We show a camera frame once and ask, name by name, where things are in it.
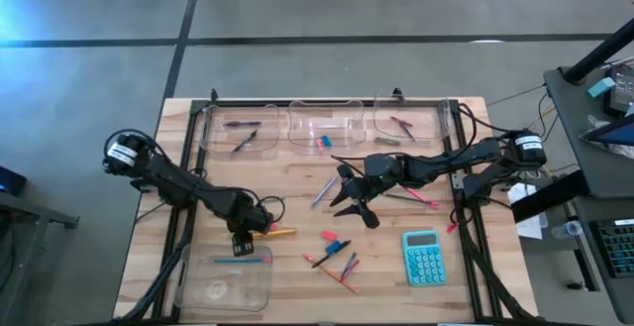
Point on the light blue pen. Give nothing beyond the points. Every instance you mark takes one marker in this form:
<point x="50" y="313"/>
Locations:
<point x="323" y="193"/>

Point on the green pencil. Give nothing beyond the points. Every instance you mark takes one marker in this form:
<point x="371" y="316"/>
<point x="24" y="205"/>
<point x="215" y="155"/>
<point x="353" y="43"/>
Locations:
<point x="416" y="200"/>

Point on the thick black pen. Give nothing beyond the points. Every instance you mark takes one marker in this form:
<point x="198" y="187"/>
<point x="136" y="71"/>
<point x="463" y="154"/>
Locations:
<point x="319" y="261"/>

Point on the dark grey side desk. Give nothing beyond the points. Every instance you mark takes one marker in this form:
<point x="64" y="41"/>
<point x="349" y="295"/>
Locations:
<point x="609" y="182"/>

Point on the yellow pencil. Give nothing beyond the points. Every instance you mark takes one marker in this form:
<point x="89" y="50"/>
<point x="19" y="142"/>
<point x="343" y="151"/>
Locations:
<point x="282" y="233"/>

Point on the dark grey bench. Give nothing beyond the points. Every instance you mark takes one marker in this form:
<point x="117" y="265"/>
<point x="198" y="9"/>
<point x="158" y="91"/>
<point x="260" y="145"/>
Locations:
<point x="30" y="212"/>

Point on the crumpled clear plastic bag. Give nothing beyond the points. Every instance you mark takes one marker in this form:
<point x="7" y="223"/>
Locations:
<point x="597" y="121"/>

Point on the small teal box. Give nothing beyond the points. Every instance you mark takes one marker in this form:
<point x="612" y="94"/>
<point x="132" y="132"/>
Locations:
<point x="601" y="87"/>

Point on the white paper sheet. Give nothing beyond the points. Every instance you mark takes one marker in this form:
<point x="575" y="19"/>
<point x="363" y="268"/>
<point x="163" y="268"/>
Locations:
<point x="530" y="227"/>

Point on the black box blue light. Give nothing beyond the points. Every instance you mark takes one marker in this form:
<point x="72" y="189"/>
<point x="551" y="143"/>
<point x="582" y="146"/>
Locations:
<point x="12" y="182"/>

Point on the small black floor object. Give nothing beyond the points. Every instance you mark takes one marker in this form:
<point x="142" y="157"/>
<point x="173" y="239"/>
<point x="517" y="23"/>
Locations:
<point x="574" y="285"/>

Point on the black monitor pole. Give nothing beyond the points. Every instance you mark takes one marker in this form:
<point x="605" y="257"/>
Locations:
<point x="599" y="51"/>

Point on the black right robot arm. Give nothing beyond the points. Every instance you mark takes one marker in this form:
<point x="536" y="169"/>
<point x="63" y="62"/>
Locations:
<point x="436" y="165"/>

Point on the pink red crayon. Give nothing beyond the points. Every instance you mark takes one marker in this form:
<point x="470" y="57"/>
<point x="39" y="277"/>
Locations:
<point x="401" y="121"/>

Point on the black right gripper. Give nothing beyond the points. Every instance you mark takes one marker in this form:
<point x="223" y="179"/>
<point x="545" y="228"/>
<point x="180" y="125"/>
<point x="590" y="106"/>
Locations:
<point x="376" y="177"/>

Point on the black keyboard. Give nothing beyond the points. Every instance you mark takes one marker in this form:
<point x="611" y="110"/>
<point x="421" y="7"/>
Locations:
<point x="616" y="247"/>

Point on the purple pen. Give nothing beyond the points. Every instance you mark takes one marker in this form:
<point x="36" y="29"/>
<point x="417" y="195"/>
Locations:
<point x="243" y="124"/>

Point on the monitor with blue screen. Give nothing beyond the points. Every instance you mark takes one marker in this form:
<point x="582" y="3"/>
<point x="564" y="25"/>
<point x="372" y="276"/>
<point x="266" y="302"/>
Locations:
<point x="619" y="133"/>

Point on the flat black device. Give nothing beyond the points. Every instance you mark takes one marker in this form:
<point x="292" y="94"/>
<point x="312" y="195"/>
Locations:
<point x="624" y="93"/>

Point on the teal calculator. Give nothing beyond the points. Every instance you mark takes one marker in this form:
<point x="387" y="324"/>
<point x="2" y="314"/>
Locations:
<point x="424" y="261"/>

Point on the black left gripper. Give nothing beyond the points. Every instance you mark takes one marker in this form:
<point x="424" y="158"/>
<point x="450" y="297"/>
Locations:
<point x="250" y="219"/>

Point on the purple crayon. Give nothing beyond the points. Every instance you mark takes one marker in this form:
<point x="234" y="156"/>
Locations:
<point x="408" y="133"/>

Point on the slim black pen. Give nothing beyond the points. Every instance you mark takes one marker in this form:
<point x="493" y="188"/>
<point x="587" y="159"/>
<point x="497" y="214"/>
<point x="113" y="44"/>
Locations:
<point x="245" y="141"/>

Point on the small red clip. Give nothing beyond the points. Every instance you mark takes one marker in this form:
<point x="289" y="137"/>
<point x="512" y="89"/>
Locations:
<point x="453" y="228"/>

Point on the orange red eraser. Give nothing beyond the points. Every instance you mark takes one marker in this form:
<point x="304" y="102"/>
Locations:
<point x="329" y="236"/>
<point x="275" y="227"/>

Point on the clear plastic bin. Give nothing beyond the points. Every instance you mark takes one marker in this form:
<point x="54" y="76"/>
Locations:
<point x="431" y="113"/>
<point x="218" y="142"/>
<point x="218" y="291"/>
<point x="307" y="123"/>

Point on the blue marker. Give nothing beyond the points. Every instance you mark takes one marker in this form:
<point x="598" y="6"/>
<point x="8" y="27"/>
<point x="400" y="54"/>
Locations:
<point x="348" y="265"/>

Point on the clear water bottle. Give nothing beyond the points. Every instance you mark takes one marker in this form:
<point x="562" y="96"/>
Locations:
<point x="567" y="229"/>

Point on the green crayon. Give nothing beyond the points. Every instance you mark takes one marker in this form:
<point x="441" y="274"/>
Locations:
<point x="387" y="141"/>

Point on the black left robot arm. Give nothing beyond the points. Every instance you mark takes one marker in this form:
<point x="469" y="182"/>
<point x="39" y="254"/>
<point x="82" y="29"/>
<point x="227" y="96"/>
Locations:
<point x="178" y="189"/>

